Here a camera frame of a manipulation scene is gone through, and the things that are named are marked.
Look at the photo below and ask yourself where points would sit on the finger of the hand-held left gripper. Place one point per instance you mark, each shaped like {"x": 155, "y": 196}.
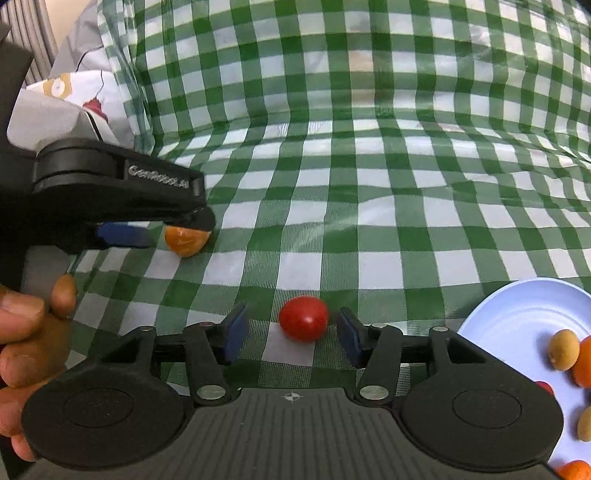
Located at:
{"x": 124, "y": 235}
{"x": 171, "y": 198}

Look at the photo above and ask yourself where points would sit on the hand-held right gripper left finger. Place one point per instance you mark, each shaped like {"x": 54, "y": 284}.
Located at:
{"x": 235, "y": 337}

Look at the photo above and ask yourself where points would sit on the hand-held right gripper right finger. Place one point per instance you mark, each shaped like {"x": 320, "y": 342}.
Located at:
{"x": 349, "y": 344}

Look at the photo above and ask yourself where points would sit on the plastic-wrapped orange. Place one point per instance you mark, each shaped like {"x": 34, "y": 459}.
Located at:
{"x": 184, "y": 242}

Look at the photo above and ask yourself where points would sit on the red tomato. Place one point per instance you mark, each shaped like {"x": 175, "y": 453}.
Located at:
{"x": 303, "y": 319}
{"x": 545, "y": 387}

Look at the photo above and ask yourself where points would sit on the pale blue plate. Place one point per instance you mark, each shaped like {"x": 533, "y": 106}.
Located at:
{"x": 508, "y": 332}

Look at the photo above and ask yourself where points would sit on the yellow round fruit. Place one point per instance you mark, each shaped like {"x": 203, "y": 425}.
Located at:
{"x": 585, "y": 423}

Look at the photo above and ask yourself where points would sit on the unwrapped orange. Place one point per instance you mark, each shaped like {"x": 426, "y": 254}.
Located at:
{"x": 577, "y": 470}

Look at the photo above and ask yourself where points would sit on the person's left hand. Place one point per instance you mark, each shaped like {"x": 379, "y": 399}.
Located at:
{"x": 27, "y": 341}

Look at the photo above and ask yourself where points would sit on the white pillow black piping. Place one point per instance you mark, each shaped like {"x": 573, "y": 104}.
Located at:
{"x": 46, "y": 120}

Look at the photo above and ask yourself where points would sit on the white printed blanket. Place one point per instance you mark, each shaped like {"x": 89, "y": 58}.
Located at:
{"x": 78, "y": 50}

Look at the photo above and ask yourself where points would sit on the grey pleated curtain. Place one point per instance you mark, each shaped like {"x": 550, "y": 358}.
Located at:
{"x": 27, "y": 27}

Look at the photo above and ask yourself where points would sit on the green checkered tablecloth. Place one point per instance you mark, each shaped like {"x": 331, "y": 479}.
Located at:
{"x": 369, "y": 161}

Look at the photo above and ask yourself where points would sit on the tan round fruit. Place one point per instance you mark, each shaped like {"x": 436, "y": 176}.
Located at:
{"x": 564, "y": 350}

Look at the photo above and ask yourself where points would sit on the small mandarin orange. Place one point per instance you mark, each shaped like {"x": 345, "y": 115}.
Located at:
{"x": 584, "y": 362}

